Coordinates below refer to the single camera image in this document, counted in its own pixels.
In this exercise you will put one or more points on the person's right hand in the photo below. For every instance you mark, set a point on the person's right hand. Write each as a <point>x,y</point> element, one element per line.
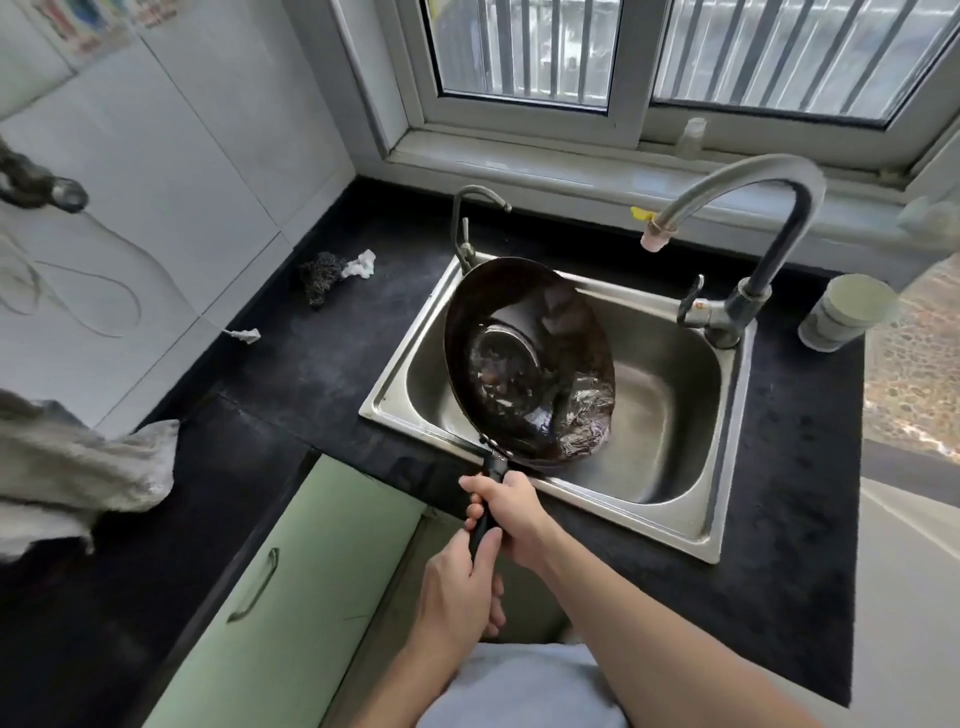
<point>521,517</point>

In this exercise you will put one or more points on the person's left hand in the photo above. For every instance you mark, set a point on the person's left hand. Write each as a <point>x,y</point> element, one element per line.
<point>454,585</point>

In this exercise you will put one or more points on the person's left thumb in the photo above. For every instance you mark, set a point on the person's left thumb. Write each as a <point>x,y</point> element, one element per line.
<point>487,551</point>

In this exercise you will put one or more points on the person's right fingers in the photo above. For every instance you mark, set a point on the person's right fingers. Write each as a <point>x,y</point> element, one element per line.
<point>480,499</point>

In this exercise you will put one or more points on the person's left forearm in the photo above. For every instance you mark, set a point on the person's left forearm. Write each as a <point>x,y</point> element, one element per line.
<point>409,682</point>

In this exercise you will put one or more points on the person's right forearm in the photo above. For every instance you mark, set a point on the person's right forearm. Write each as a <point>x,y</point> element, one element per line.
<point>660,645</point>

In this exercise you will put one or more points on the person's light shirt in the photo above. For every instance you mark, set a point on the person's light shirt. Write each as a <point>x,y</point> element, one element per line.
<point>525,686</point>

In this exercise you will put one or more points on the green cabinet door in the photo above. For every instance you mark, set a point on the green cabinet door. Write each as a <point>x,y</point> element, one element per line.
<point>315,600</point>

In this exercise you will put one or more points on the stainless steel sink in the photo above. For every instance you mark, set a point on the stainless steel sink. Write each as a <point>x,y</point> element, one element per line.
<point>660,420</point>

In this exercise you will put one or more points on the crumpled white paper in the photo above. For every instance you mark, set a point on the crumpled white paper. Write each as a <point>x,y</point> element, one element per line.
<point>360,264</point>

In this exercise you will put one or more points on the black scouring pad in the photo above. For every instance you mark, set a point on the black scouring pad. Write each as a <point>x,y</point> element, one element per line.
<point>322,276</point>

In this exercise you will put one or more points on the thin small steel faucet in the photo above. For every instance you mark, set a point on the thin small steel faucet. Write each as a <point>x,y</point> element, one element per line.
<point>455,225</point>

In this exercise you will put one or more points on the small white paper scrap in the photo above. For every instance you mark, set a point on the small white paper scrap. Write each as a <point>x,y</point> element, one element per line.
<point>244,335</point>

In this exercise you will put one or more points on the pink faucet nozzle tip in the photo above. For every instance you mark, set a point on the pink faucet nozzle tip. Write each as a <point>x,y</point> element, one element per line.
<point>654,238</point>

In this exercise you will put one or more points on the yellow clip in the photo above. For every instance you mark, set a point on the yellow clip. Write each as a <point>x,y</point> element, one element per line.
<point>643,216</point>

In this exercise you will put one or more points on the large grey gooseneck faucet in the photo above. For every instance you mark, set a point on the large grey gooseneck faucet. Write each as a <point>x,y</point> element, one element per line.
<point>784,247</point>

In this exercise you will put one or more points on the white plastic cup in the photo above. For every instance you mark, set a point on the white plastic cup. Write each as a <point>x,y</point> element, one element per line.
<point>847,311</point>

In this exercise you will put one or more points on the grey cloth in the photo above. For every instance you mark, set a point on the grey cloth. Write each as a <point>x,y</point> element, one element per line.
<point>67,465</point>

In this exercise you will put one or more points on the small clear bottle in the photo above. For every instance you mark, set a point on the small clear bottle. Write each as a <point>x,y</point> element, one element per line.
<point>691,139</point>

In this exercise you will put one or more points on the white appliance top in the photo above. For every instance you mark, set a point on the white appliance top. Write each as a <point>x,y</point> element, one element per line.
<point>907,600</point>

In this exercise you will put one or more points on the metal window bars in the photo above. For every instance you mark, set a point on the metal window bars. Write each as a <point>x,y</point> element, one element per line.
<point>525,45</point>

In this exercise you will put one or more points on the speckled patterned panel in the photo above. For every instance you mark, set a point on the speckled patterned panel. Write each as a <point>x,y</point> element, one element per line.
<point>919,360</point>

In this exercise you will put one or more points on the clear plastic bag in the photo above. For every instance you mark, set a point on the clear plastic bag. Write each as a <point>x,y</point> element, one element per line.
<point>930,217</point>

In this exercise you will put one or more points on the white window frame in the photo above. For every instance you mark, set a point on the white window frame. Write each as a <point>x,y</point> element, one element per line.
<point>630,67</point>

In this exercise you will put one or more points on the dark metal wall valve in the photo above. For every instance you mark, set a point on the dark metal wall valve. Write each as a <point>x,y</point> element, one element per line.
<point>37,184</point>

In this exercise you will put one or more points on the colourful wall poster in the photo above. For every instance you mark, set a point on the colourful wall poster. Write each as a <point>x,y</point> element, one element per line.
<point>97,22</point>

